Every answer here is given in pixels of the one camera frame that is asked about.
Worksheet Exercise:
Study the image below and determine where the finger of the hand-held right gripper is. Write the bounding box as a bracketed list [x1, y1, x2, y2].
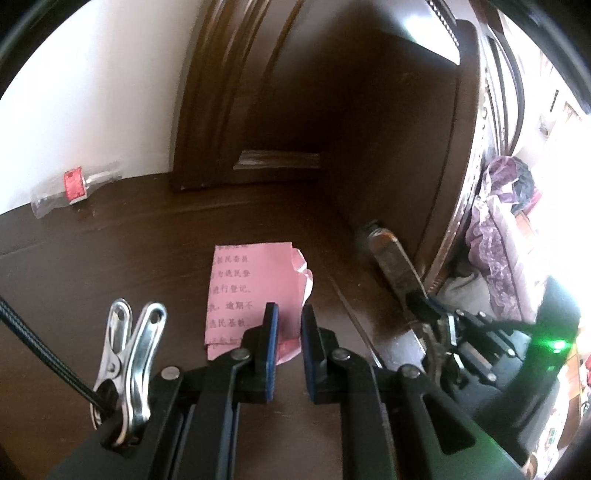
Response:
[405, 290, 532, 358]
[450, 344, 499, 393]

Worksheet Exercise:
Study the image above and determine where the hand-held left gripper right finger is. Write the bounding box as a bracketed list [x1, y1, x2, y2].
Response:
[301, 304, 525, 480]

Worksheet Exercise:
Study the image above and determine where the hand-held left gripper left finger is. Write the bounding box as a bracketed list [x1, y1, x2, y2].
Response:
[46, 301, 280, 480]

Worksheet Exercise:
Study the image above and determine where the pink printed paper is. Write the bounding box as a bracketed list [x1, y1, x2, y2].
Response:
[204, 241, 315, 367]

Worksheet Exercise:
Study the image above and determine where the grey pillow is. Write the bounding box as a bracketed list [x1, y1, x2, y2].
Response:
[438, 272, 492, 315]

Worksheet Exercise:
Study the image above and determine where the silver metal spring clip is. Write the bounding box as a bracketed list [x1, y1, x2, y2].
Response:
[90, 298, 168, 448]
[425, 318, 458, 384]

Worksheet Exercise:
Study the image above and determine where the purple patterned blanket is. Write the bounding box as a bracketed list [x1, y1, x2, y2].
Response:
[464, 156, 546, 324]

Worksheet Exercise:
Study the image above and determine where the dark grey clothing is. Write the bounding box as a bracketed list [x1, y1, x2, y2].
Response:
[510, 157, 539, 215]

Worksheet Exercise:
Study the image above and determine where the brown wooden nightstand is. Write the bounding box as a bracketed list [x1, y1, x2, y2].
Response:
[0, 171, 444, 480]

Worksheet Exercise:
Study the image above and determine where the dark wooden headboard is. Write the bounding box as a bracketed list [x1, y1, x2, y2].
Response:
[171, 0, 527, 296]

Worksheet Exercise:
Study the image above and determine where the clear bottle with red label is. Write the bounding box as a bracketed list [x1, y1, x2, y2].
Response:
[30, 161, 124, 219]

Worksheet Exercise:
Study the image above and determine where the black braided cable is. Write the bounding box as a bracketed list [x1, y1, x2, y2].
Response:
[0, 295, 105, 409]

